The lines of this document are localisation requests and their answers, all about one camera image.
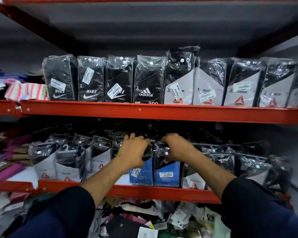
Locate person's left forearm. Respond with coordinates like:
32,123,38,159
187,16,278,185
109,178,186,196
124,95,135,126
81,156,131,207

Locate heap of pale packed garments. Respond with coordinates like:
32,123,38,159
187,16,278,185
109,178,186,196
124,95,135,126
0,191,40,238

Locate person's dark left sleeve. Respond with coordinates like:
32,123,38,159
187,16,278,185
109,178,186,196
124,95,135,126
7,186,96,238

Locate long red shelf beam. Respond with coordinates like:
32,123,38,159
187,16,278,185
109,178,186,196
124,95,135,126
20,100,298,126
37,179,222,204

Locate blue-card sock packet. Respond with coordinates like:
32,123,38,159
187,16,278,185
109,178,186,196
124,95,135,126
153,142,182,188
129,144,154,186

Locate pile of coloured garments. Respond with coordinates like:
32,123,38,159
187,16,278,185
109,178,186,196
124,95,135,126
0,67,45,100

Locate black-card sock packet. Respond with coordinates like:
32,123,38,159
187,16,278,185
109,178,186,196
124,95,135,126
77,56,106,102
42,55,77,101
133,55,166,104
105,56,136,103

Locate heap of mixed tagged garments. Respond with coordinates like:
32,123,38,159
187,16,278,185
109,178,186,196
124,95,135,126
88,196,232,238

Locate person's right hand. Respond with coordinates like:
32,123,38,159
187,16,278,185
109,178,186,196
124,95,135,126
160,133,198,163

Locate person's dark right sleeve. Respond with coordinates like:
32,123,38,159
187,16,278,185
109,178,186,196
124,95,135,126
221,177,298,238

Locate pink white striped socks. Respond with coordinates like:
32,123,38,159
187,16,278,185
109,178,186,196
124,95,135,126
4,81,50,101

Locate pile of pink purple socks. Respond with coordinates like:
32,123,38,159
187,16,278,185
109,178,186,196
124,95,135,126
0,121,39,182

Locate person's right forearm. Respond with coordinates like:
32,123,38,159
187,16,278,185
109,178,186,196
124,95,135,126
182,151,237,200

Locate person's dark sleeve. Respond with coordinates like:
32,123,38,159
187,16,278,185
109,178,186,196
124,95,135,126
7,186,96,238
221,177,298,238

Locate row of hooked sock packets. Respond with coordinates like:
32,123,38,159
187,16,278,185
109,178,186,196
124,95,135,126
182,141,294,194
28,133,126,183

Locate short red shelf beam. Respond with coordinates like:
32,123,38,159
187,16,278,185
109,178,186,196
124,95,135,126
0,179,36,193
0,99,23,117

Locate person's left hand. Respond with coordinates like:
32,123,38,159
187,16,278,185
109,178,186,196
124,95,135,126
116,133,151,169

